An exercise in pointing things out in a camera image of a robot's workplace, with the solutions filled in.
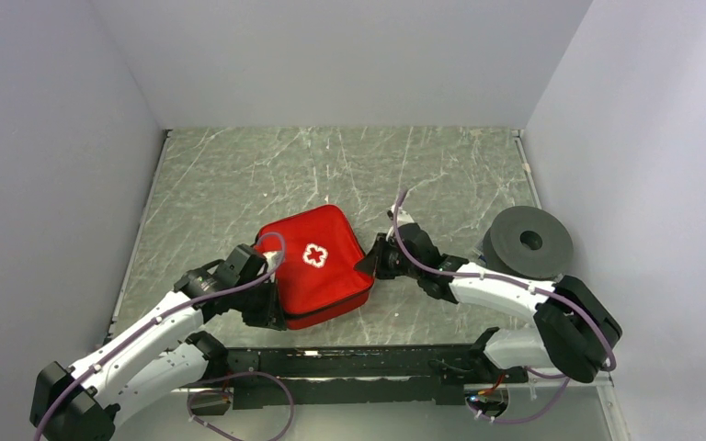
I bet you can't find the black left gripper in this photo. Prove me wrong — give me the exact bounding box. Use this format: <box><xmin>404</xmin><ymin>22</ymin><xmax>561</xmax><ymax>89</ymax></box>
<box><xmin>233</xmin><ymin>276</ymin><xmax>287</xmax><ymax>331</ymax></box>

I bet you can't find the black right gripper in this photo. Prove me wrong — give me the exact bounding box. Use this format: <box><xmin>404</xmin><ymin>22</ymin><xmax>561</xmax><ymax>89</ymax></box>
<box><xmin>357</xmin><ymin>233</ymin><xmax>422</xmax><ymax>280</ymax></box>

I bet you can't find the red medicine kit case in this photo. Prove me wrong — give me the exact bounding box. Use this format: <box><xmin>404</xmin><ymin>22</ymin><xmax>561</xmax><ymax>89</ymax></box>
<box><xmin>256</xmin><ymin>204</ymin><xmax>374</xmax><ymax>330</ymax></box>

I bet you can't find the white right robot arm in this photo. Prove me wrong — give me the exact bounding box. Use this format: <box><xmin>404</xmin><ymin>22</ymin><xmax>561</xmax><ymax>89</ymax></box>
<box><xmin>355</xmin><ymin>223</ymin><xmax>622</xmax><ymax>383</ymax></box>

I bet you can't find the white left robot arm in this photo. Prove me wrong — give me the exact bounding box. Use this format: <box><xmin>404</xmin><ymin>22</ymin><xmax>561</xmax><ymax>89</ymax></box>
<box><xmin>29</xmin><ymin>244</ymin><xmax>286</xmax><ymax>440</ymax></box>

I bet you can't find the grey filament spool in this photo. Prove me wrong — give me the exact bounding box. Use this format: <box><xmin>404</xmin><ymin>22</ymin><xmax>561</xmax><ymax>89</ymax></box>
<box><xmin>481</xmin><ymin>206</ymin><xmax>575</xmax><ymax>280</ymax></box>

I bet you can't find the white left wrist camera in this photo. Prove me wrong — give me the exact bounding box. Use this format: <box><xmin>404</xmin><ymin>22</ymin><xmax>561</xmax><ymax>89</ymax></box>
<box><xmin>263</xmin><ymin>251</ymin><xmax>285</xmax><ymax>282</ymax></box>

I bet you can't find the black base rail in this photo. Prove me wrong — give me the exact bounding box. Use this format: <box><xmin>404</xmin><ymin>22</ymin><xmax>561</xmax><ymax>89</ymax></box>
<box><xmin>193</xmin><ymin>344</ymin><xmax>528</xmax><ymax>410</ymax></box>

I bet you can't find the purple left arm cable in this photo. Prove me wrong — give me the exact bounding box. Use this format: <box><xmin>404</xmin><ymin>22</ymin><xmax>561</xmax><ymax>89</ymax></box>
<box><xmin>33</xmin><ymin>231</ymin><xmax>296</xmax><ymax>441</ymax></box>

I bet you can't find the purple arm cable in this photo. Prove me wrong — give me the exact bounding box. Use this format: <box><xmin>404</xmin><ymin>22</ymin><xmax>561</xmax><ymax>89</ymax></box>
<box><xmin>391</xmin><ymin>189</ymin><xmax>619</xmax><ymax>426</ymax></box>
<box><xmin>33</xmin><ymin>231</ymin><xmax>296</xmax><ymax>441</ymax></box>

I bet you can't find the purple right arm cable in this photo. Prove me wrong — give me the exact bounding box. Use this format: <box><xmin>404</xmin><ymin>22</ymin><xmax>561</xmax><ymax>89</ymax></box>
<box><xmin>391</xmin><ymin>189</ymin><xmax>619</xmax><ymax>426</ymax></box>

